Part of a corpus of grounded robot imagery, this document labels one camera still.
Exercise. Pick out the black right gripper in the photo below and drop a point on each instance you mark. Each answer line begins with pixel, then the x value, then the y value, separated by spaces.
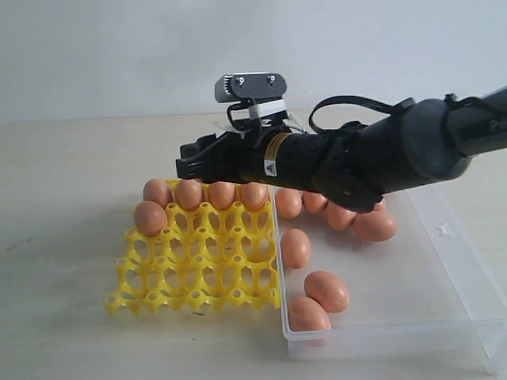
pixel 303 161

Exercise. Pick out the brown egg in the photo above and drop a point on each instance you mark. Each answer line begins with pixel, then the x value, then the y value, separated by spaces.
pixel 380 206
pixel 338 217
pixel 253 195
pixel 221 195
pixel 158 191
pixel 375 226
pixel 149 218
pixel 189 194
pixel 328 290
pixel 313 202
pixel 288 203
pixel 296 249
pixel 305 315

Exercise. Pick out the clear plastic bin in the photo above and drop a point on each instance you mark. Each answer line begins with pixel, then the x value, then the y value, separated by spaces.
pixel 427 289

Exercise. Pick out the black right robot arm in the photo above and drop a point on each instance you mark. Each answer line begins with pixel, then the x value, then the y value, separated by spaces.
pixel 356 165

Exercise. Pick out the yellow plastic egg tray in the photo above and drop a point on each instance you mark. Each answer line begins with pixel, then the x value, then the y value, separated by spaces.
pixel 204 257

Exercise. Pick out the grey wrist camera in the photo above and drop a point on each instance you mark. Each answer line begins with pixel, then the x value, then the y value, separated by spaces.
pixel 249 86

